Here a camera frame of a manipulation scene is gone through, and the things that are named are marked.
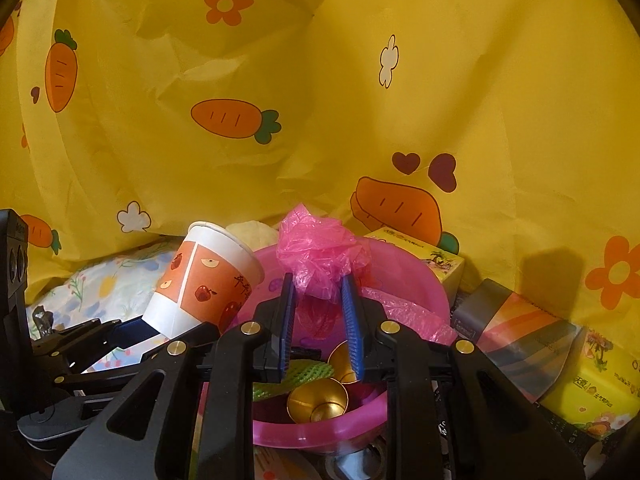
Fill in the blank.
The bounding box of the beige potato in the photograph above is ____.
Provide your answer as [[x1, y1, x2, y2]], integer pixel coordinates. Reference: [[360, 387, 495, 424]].
[[225, 220, 278, 251]]

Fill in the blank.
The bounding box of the pastel striped box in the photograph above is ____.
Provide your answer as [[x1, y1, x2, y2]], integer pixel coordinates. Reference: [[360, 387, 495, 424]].
[[452, 280, 583, 403]]

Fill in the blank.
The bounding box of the yellow carrot print curtain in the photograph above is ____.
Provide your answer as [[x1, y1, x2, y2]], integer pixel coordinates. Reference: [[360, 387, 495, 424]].
[[0, 0, 640, 331]]

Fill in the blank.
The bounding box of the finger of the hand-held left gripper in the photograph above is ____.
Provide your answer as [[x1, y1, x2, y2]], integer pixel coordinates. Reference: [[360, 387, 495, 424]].
[[60, 342, 173, 401], [32, 317, 161, 366]]

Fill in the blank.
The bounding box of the plain red paper cup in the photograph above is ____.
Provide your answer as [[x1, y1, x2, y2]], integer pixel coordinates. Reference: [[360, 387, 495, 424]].
[[286, 380, 349, 426]]

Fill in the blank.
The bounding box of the large orange white paper cup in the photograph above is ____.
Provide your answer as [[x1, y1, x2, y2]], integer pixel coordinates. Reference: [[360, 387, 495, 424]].
[[142, 220, 266, 337]]

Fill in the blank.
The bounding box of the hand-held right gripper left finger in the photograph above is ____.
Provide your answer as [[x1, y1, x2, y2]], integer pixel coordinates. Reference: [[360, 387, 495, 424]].
[[52, 272, 301, 480]]

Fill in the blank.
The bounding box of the pink plastic basin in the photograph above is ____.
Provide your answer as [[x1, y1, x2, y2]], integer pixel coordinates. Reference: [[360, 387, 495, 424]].
[[197, 237, 451, 448]]

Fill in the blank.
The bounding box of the yellow tissue pack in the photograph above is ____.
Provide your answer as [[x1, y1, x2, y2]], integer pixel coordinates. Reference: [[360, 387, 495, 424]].
[[540, 327, 640, 441], [362, 227, 466, 306]]

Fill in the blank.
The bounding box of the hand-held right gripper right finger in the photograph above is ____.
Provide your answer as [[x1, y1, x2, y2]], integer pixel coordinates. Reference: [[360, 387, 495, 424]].
[[340, 272, 586, 480]]

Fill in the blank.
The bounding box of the green foam net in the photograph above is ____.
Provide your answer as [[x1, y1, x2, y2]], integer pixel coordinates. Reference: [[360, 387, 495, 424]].
[[252, 357, 335, 401]]

